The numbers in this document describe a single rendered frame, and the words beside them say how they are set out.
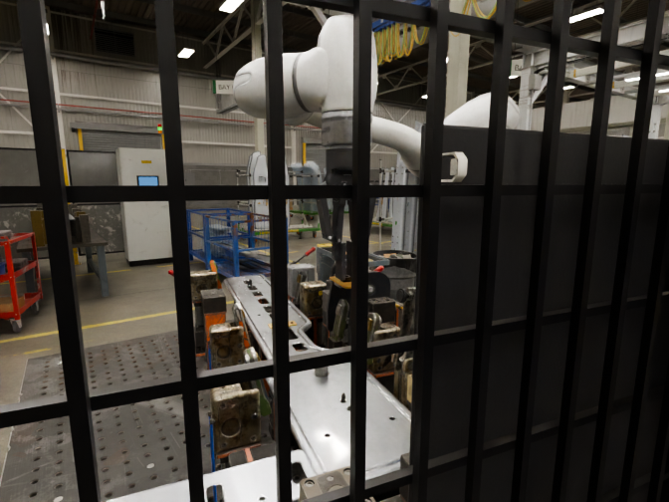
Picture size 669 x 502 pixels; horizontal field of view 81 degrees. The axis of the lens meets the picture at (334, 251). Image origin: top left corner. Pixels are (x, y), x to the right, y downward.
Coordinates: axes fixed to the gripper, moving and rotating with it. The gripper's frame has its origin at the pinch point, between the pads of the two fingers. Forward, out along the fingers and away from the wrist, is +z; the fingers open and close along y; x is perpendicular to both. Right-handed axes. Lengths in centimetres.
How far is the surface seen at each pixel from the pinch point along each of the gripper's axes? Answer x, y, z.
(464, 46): -601, -530, -274
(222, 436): -3.4, 23.7, 32.5
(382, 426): 10.1, -2.8, 29.0
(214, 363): -38, 21, 34
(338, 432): 8.6, 5.2, 29.0
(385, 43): -337, -201, -161
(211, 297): -77, 18, 27
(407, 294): 0.0, -13.9, 8.3
